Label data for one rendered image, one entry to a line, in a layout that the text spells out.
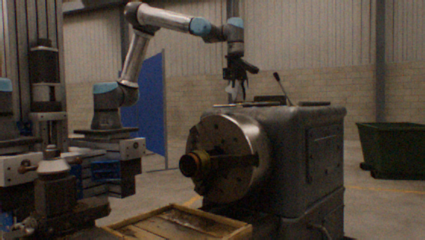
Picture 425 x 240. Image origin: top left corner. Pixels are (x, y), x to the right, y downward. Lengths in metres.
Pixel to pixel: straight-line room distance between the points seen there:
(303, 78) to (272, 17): 2.41
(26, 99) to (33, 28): 0.31
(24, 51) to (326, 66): 10.14
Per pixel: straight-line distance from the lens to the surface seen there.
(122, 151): 1.46
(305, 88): 11.09
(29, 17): 1.63
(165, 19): 1.42
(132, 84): 1.67
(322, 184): 1.41
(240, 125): 1.02
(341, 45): 11.18
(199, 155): 0.99
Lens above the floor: 1.27
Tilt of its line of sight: 3 degrees down
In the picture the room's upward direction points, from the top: 1 degrees counter-clockwise
